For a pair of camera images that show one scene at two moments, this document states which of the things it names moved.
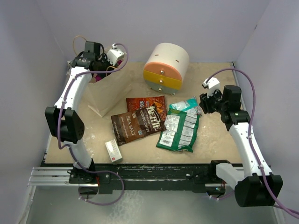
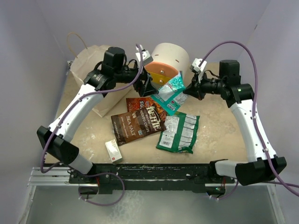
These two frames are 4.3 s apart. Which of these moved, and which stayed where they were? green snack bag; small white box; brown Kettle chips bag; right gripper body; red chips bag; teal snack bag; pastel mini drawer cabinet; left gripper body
Moved: teal snack bag; right gripper body; left gripper body
Stayed: green snack bag; small white box; pastel mini drawer cabinet; brown Kettle chips bag; red chips bag
